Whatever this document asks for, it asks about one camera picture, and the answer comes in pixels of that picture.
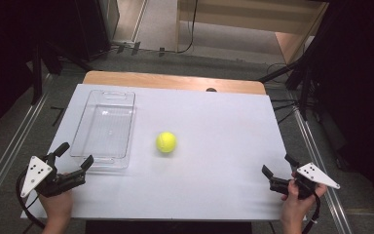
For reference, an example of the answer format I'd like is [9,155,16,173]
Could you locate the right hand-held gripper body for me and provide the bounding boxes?
[269,161,342,200]

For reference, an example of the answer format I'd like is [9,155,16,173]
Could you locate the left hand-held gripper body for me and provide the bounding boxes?
[19,153,88,199]

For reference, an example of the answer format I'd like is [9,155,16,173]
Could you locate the person's right hand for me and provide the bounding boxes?
[280,172,328,226]

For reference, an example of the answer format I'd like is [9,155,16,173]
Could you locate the person's left hand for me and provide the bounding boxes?
[38,172,75,225]

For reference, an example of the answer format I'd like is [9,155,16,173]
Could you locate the clear plastic tray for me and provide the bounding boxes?
[69,89,137,171]

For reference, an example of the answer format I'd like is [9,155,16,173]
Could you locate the white table cover board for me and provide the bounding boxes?
[20,83,307,222]

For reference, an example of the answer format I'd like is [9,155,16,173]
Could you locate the black tripod stand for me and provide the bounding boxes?
[257,42,325,121]

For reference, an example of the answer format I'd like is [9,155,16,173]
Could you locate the yellow tennis ball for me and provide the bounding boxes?
[155,131,178,154]

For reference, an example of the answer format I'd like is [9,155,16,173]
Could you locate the black metal stand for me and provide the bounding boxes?
[25,40,94,106]

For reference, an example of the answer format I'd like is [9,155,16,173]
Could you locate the dark curtain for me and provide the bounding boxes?
[0,0,79,142]
[300,0,374,225]

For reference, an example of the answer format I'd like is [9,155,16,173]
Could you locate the wooden table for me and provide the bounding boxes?
[82,70,268,97]

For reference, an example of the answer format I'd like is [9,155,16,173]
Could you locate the black cabinet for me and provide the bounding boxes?
[73,0,121,62]

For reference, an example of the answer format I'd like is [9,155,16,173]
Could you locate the light wooden shelf unit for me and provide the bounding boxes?
[174,0,329,65]

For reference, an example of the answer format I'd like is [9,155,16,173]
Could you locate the aluminium floor rail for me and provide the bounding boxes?
[0,72,55,220]
[292,106,355,234]

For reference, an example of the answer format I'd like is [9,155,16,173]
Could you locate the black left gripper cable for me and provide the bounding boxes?
[15,170,47,230]

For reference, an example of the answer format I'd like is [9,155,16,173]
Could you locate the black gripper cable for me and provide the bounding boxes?
[15,170,47,230]
[301,193,322,234]

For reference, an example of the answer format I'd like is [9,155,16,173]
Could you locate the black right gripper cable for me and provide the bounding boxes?
[301,193,322,234]

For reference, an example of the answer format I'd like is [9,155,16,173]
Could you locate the black floor cables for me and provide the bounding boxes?
[266,61,301,125]

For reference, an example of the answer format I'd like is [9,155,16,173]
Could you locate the black hanging cable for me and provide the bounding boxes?
[162,0,200,55]

